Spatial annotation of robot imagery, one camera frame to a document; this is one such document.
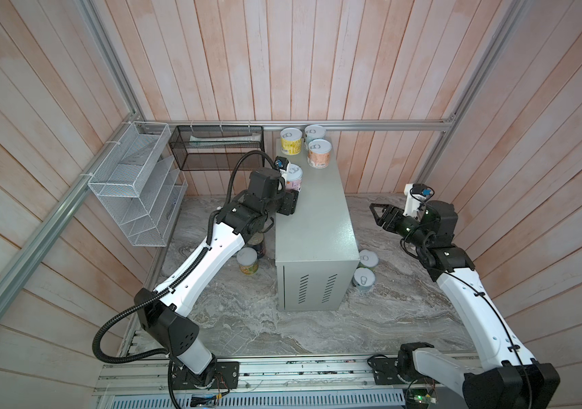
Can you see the pink can pull-tab lid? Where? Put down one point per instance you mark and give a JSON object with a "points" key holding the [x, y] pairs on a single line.
{"points": [[293, 177]]}

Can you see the right aluminium frame post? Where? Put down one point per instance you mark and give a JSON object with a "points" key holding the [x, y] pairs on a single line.
{"points": [[487, 34]]}

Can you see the grey metal cabinet counter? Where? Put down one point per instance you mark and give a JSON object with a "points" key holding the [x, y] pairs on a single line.
{"points": [[316, 249]]}

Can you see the orange can pull-tab lid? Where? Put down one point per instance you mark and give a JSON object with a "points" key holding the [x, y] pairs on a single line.
{"points": [[319, 153]]}

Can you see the yellow can pull-tab lid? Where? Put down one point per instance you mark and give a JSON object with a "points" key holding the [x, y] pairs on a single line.
{"points": [[291, 141]]}

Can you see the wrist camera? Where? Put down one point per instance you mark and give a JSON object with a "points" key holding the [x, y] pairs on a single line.
{"points": [[417, 195], [281, 164]]}

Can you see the dark can with brown lid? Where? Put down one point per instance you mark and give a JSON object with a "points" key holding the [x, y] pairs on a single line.
{"points": [[257, 243]]}

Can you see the white wire mesh shelf rack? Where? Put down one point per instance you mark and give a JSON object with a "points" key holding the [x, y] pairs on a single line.
{"points": [[140, 188]]}

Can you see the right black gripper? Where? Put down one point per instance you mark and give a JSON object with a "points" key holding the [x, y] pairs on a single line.
{"points": [[388, 211]]}

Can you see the black wire mesh basket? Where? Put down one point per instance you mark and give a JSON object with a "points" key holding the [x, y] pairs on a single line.
{"points": [[213, 147]]}

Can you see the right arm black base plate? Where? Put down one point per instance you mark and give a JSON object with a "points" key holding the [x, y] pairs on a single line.
{"points": [[384, 370]]}

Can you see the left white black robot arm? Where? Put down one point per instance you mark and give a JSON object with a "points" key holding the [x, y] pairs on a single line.
{"points": [[166, 316]]}

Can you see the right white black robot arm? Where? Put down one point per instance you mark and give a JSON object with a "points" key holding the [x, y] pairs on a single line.
{"points": [[509, 375]]}

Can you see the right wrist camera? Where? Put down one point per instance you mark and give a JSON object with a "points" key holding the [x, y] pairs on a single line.
{"points": [[417, 195]]}

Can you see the horizontal aluminium frame bar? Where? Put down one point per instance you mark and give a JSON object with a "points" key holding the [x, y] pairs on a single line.
{"points": [[330, 125]]}

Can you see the tall can white plastic lid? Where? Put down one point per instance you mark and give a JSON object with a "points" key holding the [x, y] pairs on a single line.
{"points": [[247, 259]]}

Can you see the green white can pull-tab lid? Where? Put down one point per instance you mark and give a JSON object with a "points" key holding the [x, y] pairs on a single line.
{"points": [[313, 132]]}

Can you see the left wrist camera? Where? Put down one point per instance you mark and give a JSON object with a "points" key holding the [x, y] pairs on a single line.
{"points": [[281, 164]]}

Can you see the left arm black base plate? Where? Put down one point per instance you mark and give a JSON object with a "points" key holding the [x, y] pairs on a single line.
{"points": [[223, 375]]}

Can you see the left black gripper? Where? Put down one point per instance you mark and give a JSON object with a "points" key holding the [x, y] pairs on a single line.
{"points": [[289, 203]]}

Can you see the left aluminium frame bar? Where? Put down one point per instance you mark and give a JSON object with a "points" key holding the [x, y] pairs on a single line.
{"points": [[24, 263]]}

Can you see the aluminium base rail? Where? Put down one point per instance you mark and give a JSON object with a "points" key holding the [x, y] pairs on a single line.
{"points": [[255, 374]]}

